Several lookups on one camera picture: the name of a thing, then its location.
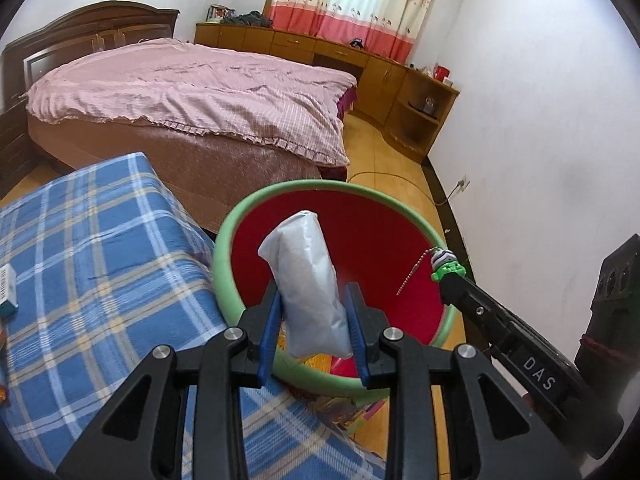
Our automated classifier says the green monster keychain figure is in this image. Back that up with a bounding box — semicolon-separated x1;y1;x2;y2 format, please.
396;247;466;296

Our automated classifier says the white plastic bag roll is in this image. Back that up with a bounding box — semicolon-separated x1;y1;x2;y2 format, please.
257;210;352;360

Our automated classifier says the green red trash bin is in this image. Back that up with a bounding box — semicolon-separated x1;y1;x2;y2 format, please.
200;180;455;405

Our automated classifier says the blue plaid blanket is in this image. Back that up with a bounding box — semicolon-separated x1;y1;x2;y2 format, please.
1;153;224;472

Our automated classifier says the long wooden cabinet desk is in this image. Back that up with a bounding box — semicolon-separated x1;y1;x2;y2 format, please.
194;22;459;162

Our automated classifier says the white teal small box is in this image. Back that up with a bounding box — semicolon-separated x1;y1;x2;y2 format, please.
0;263;18;318

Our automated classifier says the dark wooden nightstand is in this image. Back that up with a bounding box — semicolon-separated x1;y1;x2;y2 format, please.
0;99;39;197

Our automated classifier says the pink bed quilt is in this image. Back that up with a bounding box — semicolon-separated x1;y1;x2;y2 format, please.
26;39;356;167

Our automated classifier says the pink floral curtain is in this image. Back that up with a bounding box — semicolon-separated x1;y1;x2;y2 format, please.
268;0;432;63

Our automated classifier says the dark clothes pile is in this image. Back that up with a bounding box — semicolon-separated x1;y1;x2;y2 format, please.
220;11;272;28

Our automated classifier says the dark wooden headboard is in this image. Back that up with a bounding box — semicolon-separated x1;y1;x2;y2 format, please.
1;0;179;108

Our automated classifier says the white power cable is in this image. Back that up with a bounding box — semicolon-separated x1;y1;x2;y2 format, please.
347;170;471;207

